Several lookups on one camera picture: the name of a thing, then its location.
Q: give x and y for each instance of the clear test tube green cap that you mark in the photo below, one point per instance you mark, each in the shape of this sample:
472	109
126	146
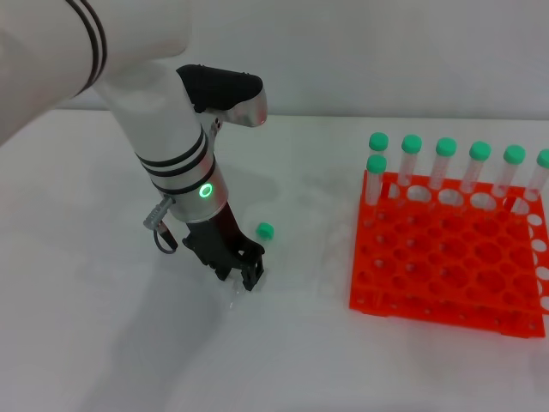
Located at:
378	141
265	231
480	150
446	147
377	163
412	143
514	154
544	159

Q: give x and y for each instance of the orange test tube rack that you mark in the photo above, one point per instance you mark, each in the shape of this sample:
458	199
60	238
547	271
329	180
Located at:
450	266

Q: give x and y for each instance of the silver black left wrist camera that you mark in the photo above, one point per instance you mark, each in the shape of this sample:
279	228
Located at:
223	88

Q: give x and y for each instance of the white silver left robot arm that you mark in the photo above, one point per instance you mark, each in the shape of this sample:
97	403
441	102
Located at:
163	141

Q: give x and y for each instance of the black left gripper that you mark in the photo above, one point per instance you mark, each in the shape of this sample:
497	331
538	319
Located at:
214	240

